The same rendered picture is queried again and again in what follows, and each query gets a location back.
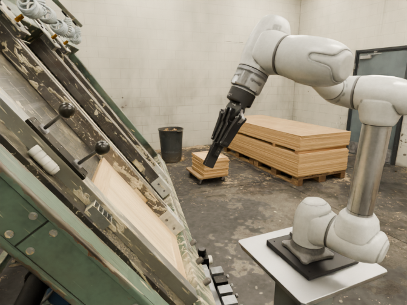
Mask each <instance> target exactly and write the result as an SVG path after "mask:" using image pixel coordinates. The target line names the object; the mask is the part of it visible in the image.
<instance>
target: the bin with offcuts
mask: <svg viewBox="0 0 407 305"><path fill-rule="evenodd" d="M183 130H184V128H182V127H179V126H167V127H162V128H158V131H159V140H160V149H161V155H162V159H163V161H164V162H168V163H174V162H179V161H180V160H181V158H182V138H183Z"/></svg>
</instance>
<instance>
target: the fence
mask: <svg viewBox="0 0 407 305"><path fill-rule="evenodd" d="M0 89H1V90H0V121H1V122H2V123H3V124H4V125H5V126H6V127H7V128H8V129H9V130H10V131H11V132H12V133H13V134H14V135H15V136H16V137H17V138H18V139H19V140H20V141H21V142H22V143H23V144H24V145H25V146H26V147H27V148H28V149H32V148H33V147H34V146H36V145H39V147H40V148H41V149H42V150H43V151H44V152H45V153H46V154H47V155H48V156H49V157H50V158H51V159H52V160H53V161H54V162H55V163H56V164H57V165H58V167H59V169H60V170H59V171H58V172H57V173H56V174H55V176H56V177H57V178H59V179H60V180H61V181H62V182H63V183H64V184H65V185H66V186H67V187H68V188H69V189H70V190H71V191H72V192H73V193H74V194H75V195H76V196H77V197H78V198H79V199H80V200H81V201H82V202H83V203H84V204H85V205H86V206H88V205H89V204H90V203H91V202H93V201H94V200H96V201H97V202H98V203H99V204H100V205H101V206H102V207H103V208H104V209H105V210H106V211H107V212H108V213H109V214H110V215H111V216H112V217H113V218H112V221H111V225H109V226H108V228H109V229H111V230H112V231H113V232H114V233H115V234H116V235H117V236H118V237H119V238H120V239H121V240H122V241H123V242H124V243H125V244H126V245H127V246H128V247H129V248H130V249H131V250H132V251H133V252H134V253H135V254H136V255H137V256H138V257H139V258H140V259H141V260H142V261H143V262H144V263H145V264H146V265H147V266H148V267H149V268H150V269H151V270H152V271H153V272H154V273H155V274H156V275H157V276H158V277H159V278H160V279H161V280H162V281H163V282H164V283H165V284H166V285H167V286H168V287H169V288H170V289H171V290H172V291H173V292H174V293H175V294H176V295H177V296H178V297H179V298H180V299H181V300H182V301H183V302H184V303H185V304H186V305H192V304H193V303H195V302H196V301H197V300H198V296H197V293H196V289H195V288H194V287H193V286H192V285H191V284H190V283H189V282H188V281H187V280H186V279H185V278H184V277H183V275H182V274H181V273H180V272H179V271H178V270H177V269H176V268H175V267H174V266H173V265H172V264H171V263H170V262H169V261H168V260H167V259H166V258H165V257H164V256H163V255H162V254H161V253H160V252H159V251H158V250H157V249H156V248H155V247H154V246H153V245H152V244H151V243H150V242H149V240H148V239H147V238H146V237H145V236H144V235H143V234H142V233H141V232H140V231H139V230H138V229H137V228H136V227H135V226H134V225H133V224H132V222H131V221H129V219H128V218H126V216H125V215H124V214H123V213H121V211H120V210H118V208H117V207H115V205H114V204H113V203H112V202H111V201H110V200H109V199H108V198H107V197H106V196H105V195H104V194H103V193H102V192H101V191H100V190H99V188H98V187H97V186H96V185H95V184H94V183H93V182H92V181H91V180H90V179H89V178H88V177H86V178H85V179H84V180H81V178H80V177H79V176H78V175H77V174H76V173H75V172H74V171H73V170H72V169H71V168H70V167H69V166H68V165H67V164H66V163H65V162H64V161H63V160H62V159H61V158H60V157H59V156H58V155H57V154H56V153H55V152H54V151H53V150H52V149H51V148H50V147H49V146H48V145H47V144H46V143H45V142H44V141H43V140H42V139H41V138H40V137H39V136H38V135H37V134H36V133H35V132H34V131H33V130H32V129H31V128H30V127H29V126H28V125H27V123H26V122H25V120H27V119H28V118H30V117H29V116H28V115H27V114H26V113H25V112H24V111H23V110H22V109H21V108H20V107H19V106H18V105H17V104H16V103H15V102H14V100H13V99H12V98H11V97H10V96H9V95H8V94H7V93H6V92H5V91H4V90H3V89H2V88H1V87H0Z"/></svg>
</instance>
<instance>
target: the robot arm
mask: <svg viewBox="0 0 407 305"><path fill-rule="evenodd" d="M353 68H354V56H353V53H352V51H351V50H350V49H349V48H348V47H347V46H346V45H344V44H342V43H341V42H338V41H336V40H333V39H328V38H323V37H318V36H308V35H291V30H290V24H289V22H288V21H287V20H286V19H285V18H284V17H282V16H279V15H266V16H264V17H263V18H262V19H261V20H260V21H259V22H258V23H257V25H256V26H255V28H254V29H253V31H252V32H251V34H250V36H249V38H248V40H247V42H246V44H245V46H244V48H243V51H242V54H241V59H240V63H239V65H238V67H237V70H236V72H235V74H234V76H233V78H232V80H231V83H232V85H234V86H231V88H230V90H229V92H228V94H227V99H229V100H230V101H229V102H228V104H227V105H226V108H225V109H224V110H223V109H220V111H219V117H218V119H217V122H216V125H215V127H214V131H213V134H212V136H211V139H212V140H213V143H212V145H211V147H210V150H209V152H208V154H207V156H206V158H205V160H204V161H203V164H204V165H205V166H207V167H209V168H212V169H213V168H214V166H215V164H216V161H217V159H218V157H219V155H220V153H221V151H222V149H223V148H224V147H228V146H229V145H230V143H231V142H232V140H233V139H234V137H235V135H236V134H237V132H238V131H239V130H240V127H241V126H242V125H243V124H244V123H245V122H246V121H247V118H245V117H244V116H243V115H244V113H245V109H246V108H251V106H252V104H253V102H254V100H255V98H256V97H255V96H259V95H260V93H261V91H262V89H263V87H264V85H265V83H266V82H267V78H268V77H269V75H280V76H284V77H286V78H288V79H291V80H293V81H295V82H297V83H299V84H303V85H307V86H311V87H312V88H313V89H314V90H315V91H316V92H317V93H318V94H319V96H320V97H322V98H323V99H325V100H326V101H327V102H329V103H332V104H335V105H338V106H341V107H345V108H350V109H354V110H358V112H359V119H360V121H361V122H362V127H361V132H360V138H359V144H358V148H357V154H356V161H355V164H354V170H353V175H352V181H351V187H350V191H349V197H348V204H347V207H346V208H344V209H342V210H341V211H340V212H339V215H337V214H335V213H334V212H333V211H332V210H331V207H330V205H329V204H328V203H327V202H326V201H324V200H323V199H322V198H318V197H307V198H305V199H304V200H303V201H302V202H301V203H300V204H299V205H298V207H297V209H296V213H295V215H294V221H293V231H291V232H290V236H291V238H292V239H291V240H284V241H282V245H283V246H285V247H286V248H288V249H289V250H290V251H291V252H292V253H293V254H294V255H295V256H296V257H297V258H298V259H299V260H300V262H301V263H302V264H309V263H311V262H314V261H319V260H323V259H326V258H334V254H333V253H332V252H331V251H329V250H327V249H326V248H325V247H327V248H329V249H331V250H332V251H334V252H336V253H338V254H340V255H343V256H344V257H347V258H350V259H352V260H355V261H358V262H361V263H368V264H375V263H381V262H382V261H383V259H384V257H385V255H386V253H387V251H388V249H389V241H388V238H387V236H386V234H385V233H384V232H382V231H380V225H379V220H378V218H377V217H376V215H375V214H374V208H375V205H376V200H377V194H378V191H379V185H380V180H381V176H382V171H383V166H384V164H385V159H386V153H387V150H388V144H389V139H390V135H391V130H392V126H394V125H395V124H396V123H397V122H398V121H399V119H400V118H401V116H405V115H407V80H406V79H402V78H399V77H395V76H381V75H369V76H350V74H351V72H352V70H353Z"/></svg>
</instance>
